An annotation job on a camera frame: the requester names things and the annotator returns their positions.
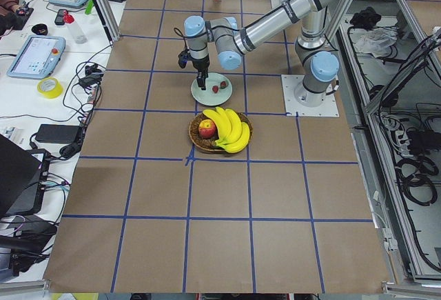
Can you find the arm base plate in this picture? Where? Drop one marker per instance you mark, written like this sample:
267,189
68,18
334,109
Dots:
301,103

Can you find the light green plate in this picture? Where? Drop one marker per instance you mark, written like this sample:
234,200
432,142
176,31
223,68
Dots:
207,97

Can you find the yellow tape roll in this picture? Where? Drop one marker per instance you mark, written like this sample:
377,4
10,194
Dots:
50,88

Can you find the black phone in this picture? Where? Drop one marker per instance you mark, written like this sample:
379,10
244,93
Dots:
59,19

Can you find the black power adapter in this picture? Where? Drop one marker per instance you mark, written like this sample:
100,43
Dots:
53,133

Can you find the clear bottle red cap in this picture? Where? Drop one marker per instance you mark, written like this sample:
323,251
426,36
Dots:
74,28

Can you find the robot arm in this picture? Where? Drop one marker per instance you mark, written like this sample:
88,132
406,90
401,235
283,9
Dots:
231,42

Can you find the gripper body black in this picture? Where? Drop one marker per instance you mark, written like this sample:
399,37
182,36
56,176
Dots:
200,63

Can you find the teach pendant near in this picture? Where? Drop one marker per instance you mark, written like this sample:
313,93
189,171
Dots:
37,58

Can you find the black laptop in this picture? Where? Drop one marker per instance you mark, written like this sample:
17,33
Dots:
22,175

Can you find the yellow banana bunch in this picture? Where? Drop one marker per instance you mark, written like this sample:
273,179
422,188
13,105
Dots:
233,133

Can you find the red apple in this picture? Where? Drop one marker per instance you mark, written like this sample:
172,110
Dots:
207,129

